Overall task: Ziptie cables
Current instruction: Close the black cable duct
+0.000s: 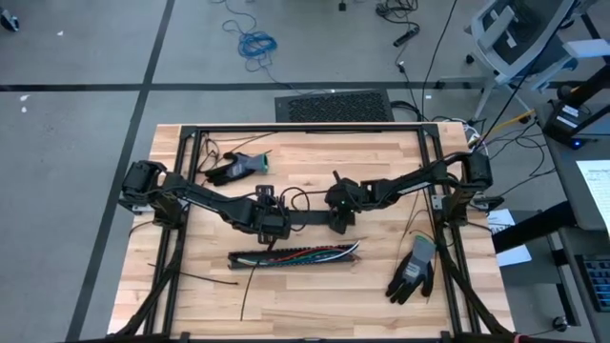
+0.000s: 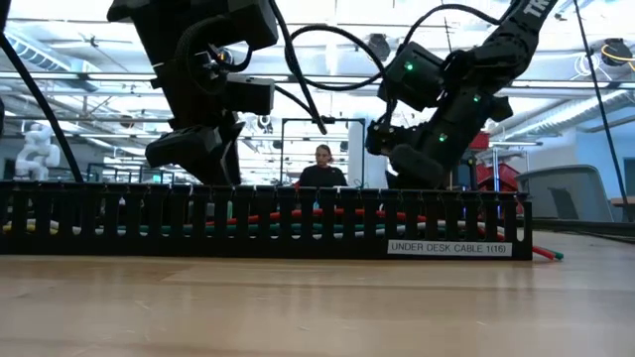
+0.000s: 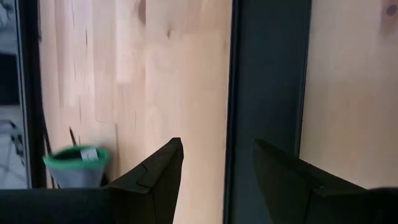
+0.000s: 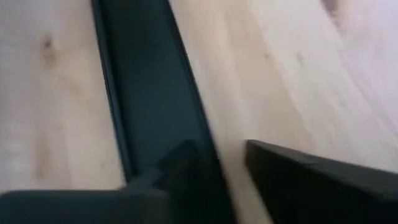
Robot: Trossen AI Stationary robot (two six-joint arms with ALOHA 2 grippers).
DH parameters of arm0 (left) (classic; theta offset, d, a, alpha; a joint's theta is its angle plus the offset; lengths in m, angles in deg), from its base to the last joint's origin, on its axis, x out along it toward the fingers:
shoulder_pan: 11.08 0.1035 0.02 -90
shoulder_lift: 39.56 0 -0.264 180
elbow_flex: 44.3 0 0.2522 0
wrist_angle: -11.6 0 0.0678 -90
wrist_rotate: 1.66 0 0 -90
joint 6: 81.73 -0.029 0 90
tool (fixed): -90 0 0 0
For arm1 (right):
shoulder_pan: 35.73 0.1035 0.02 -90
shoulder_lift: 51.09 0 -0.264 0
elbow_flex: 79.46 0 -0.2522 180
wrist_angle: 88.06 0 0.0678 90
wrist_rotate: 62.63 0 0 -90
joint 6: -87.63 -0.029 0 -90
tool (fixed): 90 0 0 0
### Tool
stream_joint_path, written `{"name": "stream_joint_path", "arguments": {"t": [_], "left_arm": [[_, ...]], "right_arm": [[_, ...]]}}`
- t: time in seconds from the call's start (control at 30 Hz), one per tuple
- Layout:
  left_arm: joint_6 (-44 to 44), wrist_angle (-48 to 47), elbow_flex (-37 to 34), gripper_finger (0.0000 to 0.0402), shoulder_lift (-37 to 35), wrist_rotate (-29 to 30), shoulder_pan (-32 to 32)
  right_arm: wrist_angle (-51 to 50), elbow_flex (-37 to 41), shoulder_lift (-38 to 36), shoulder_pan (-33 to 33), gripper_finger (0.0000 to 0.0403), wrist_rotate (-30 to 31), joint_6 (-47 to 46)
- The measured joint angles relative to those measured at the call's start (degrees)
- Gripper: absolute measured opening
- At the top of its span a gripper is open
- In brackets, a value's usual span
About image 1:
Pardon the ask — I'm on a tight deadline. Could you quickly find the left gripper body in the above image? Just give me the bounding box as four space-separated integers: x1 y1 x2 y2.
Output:
246 199 294 240

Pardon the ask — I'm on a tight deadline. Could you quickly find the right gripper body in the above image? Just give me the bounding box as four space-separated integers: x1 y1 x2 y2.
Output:
324 178 369 216

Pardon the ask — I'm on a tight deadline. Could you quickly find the black duct cover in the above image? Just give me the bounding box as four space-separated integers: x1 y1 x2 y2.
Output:
274 210 357 227

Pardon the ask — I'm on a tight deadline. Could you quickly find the blue insulated cable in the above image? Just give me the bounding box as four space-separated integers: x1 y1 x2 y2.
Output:
304 250 356 262

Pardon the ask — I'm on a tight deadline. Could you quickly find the red insulated cable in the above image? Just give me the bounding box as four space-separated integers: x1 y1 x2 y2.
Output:
269 246 347 263

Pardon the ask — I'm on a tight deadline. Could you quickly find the black slotted cable duct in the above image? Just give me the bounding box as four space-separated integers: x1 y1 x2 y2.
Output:
227 242 362 272

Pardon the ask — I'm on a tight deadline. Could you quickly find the green cuffed grey work glove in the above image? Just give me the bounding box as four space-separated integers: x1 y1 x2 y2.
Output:
204 151 272 188

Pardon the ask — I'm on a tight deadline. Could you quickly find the grey black work glove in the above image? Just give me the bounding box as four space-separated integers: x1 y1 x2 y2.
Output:
385 235 437 307

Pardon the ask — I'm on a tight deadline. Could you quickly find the black power strip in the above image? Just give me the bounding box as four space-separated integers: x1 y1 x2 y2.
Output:
392 25 421 49

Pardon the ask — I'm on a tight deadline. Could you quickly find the white paper sheet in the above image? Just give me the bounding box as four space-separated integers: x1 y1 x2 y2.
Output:
486 209 534 269

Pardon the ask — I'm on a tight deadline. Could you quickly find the black desk leg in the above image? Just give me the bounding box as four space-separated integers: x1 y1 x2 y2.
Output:
493 202 578 254

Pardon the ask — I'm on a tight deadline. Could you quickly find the grey mesh office chair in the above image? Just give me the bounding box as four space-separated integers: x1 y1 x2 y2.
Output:
436 0 610 123

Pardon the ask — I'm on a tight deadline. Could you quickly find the black labelled device box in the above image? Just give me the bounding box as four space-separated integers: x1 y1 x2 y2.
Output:
542 101 598 151

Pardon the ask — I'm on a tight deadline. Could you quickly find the grey desk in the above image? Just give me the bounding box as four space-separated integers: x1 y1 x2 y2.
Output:
537 101 610 343

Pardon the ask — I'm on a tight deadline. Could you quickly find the white printed sheet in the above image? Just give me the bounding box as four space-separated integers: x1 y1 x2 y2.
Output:
575 159 610 237

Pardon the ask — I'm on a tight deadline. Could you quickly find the black keyboard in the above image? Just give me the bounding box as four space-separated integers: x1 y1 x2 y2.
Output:
574 255 610 315

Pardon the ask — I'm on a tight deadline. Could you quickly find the black caster wheel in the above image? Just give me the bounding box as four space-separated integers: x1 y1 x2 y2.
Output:
0 8 21 33

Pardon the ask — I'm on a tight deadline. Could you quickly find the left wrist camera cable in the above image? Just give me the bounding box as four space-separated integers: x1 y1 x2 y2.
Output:
279 186 331 233

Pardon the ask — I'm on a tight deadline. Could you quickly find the black aluminium table frame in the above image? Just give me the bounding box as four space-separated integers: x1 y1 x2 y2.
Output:
112 122 519 343

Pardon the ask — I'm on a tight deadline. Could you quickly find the thin black cable loop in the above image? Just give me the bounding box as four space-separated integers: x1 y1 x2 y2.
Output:
195 131 221 173

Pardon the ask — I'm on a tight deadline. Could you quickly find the thick black cable loop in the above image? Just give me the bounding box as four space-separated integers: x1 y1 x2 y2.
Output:
389 99 425 124

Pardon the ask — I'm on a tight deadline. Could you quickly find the long black cable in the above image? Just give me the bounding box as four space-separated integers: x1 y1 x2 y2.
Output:
419 0 459 124

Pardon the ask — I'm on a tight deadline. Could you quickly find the blue coiled network cable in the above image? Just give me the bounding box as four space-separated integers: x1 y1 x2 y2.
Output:
209 0 297 93

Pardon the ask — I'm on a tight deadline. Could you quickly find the black cable tangle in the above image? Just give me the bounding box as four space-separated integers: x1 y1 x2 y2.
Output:
375 0 420 26

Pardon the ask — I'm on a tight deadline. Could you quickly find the yellow extension cord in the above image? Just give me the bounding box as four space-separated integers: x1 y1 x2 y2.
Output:
478 109 538 147

